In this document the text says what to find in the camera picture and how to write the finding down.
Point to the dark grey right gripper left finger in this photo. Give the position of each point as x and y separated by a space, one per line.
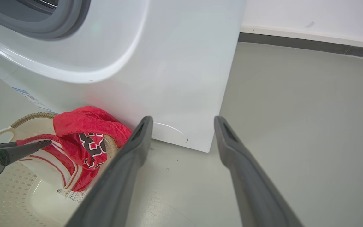
115 186

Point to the white washing machine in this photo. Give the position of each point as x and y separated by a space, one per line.
137 69

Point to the red basketball jersey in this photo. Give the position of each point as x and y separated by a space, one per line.
83 142

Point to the grey rubber door seal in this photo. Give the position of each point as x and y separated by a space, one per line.
39 19

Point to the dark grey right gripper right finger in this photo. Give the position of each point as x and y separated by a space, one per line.
251 186

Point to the white plastic laundry basket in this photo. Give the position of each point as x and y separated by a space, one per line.
20 186

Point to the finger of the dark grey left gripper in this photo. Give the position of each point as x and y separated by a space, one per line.
23 150
4 145

